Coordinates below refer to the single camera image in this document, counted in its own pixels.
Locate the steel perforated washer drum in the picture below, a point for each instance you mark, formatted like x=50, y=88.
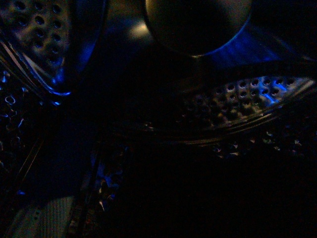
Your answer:
x=106, y=133

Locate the beige round drum hub cap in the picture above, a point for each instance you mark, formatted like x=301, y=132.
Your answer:
x=196, y=27

